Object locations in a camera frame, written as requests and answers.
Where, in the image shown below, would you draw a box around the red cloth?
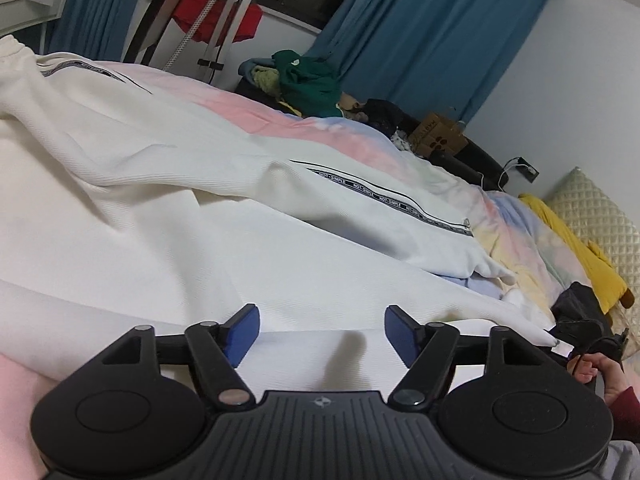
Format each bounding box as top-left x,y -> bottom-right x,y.
172,0 -> 263,43

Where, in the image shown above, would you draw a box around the striped steamer hose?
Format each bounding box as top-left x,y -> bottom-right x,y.
165,0 -> 238,71

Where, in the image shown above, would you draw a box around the yellow pillow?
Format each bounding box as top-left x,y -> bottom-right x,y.
519,192 -> 635,313

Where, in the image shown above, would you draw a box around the yellowish cloth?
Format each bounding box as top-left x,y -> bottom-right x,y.
250,65 -> 281,96

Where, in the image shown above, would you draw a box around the person's right forearm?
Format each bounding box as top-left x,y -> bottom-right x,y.
602,385 -> 640,443

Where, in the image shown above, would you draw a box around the green garment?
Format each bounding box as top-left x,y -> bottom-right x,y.
272,50 -> 343,118

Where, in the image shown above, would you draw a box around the white pants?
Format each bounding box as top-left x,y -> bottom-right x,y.
0,35 -> 573,393

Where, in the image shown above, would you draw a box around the white charger cable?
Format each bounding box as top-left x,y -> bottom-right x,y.
480,157 -> 523,191

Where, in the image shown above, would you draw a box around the tan plush toy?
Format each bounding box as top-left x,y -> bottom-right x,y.
337,92 -> 366,121

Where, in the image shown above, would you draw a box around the cream quilted pillow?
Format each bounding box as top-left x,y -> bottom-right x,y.
545,166 -> 640,356

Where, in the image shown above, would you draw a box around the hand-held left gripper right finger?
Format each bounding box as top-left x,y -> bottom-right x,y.
384,304 -> 553,408

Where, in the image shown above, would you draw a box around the blue curtain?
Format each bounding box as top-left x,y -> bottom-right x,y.
50,0 -> 156,61
305,0 -> 556,126

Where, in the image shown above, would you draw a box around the person's right hand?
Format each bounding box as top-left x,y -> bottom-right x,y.
567,351 -> 628,403

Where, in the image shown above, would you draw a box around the white dressing table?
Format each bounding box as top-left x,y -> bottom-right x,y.
0,0 -> 68,56

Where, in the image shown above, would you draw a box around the person's grey trousers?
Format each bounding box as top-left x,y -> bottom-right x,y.
587,440 -> 640,480

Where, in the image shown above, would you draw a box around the black wall socket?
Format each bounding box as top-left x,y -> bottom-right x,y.
515,157 -> 540,183

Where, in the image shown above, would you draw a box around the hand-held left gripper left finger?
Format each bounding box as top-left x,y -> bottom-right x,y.
90,304 -> 262,407

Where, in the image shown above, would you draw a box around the pastel tie-dye blanket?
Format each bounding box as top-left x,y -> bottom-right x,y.
0,60 -> 593,480

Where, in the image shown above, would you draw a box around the dark clothes pile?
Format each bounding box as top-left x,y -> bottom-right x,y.
362,99 -> 421,136

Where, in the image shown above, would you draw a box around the printed cardboard box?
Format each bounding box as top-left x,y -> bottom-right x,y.
407,112 -> 468,158

